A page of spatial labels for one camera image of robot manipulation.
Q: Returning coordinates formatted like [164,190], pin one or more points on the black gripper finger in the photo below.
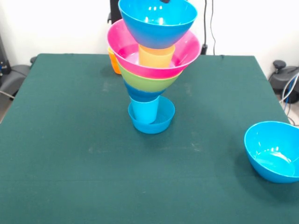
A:
[165,1]

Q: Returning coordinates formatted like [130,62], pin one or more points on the large blue bowl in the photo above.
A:
[156,35]
[271,168]

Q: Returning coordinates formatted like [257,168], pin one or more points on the large pink bowl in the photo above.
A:
[189,53]

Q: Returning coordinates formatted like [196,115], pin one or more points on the yellow ribbed cup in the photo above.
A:
[154,58]

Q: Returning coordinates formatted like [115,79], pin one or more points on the lime green bowl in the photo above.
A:
[149,82]

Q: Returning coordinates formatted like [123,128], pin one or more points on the small dark blue bowl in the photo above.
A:
[143,94]

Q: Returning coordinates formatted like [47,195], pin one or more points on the light blue cup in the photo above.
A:
[144,112]

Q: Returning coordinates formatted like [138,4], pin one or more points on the small ribbed blue bowl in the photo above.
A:
[165,123]

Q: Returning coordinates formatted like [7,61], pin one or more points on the orange cup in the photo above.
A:
[114,63]

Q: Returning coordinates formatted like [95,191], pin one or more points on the black equipment base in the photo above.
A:
[280,77]
[14,74]

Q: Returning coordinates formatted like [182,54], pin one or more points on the dark green table cloth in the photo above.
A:
[93,163]

